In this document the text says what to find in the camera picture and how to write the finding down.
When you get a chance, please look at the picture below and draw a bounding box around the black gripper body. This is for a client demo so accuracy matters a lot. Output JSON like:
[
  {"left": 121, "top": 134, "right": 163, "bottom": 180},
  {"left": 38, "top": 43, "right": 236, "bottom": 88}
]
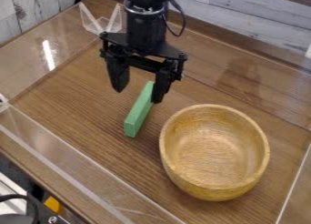
[{"left": 101, "top": 4, "right": 187, "bottom": 80}]

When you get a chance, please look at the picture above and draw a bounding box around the green rectangular block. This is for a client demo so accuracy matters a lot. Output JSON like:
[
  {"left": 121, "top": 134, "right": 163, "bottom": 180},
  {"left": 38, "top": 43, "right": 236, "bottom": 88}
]
[{"left": 125, "top": 81, "right": 155, "bottom": 137}]

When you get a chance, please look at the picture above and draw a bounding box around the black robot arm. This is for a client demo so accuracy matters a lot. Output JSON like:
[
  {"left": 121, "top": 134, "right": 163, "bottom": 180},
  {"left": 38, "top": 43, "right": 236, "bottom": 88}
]
[{"left": 101, "top": 0, "right": 187, "bottom": 103}]

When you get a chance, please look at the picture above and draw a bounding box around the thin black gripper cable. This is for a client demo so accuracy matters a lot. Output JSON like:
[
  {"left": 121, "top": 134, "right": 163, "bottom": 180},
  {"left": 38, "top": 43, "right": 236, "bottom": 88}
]
[{"left": 163, "top": 0, "right": 187, "bottom": 38}]

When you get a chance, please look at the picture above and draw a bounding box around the yellow black device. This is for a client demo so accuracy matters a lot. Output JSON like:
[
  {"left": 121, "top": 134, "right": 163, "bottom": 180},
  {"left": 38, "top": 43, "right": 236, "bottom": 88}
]
[{"left": 27, "top": 184, "right": 86, "bottom": 224}]

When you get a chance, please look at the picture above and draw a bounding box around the clear acrylic corner bracket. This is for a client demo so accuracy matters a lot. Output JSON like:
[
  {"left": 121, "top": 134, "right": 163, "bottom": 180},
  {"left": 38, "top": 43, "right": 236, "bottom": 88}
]
[{"left": 78, "top": 3, "right": 127, "bottom": 36}]

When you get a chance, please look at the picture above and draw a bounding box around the black cable bottom left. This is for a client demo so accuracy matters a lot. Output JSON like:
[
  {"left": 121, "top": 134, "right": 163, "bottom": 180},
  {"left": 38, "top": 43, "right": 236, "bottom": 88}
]
[{"left": 0, "top": 194, "right": 41, "bottom": 224}]

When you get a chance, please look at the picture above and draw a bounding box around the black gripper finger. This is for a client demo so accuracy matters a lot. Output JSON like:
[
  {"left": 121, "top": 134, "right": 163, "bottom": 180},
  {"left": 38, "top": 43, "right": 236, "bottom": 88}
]
[
  {"left": 153, "top": 69, "right": 175, "bottom": 104},
  {"left": 106, "top": 54, "right": 130, "bottom": 93}
]

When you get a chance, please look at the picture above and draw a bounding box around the brown wooden bowl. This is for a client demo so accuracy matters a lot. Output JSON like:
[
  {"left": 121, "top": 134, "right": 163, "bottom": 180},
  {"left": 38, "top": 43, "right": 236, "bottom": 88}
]
[{"left": 159, "top": 104, "right": 270, "bottom": 201}]

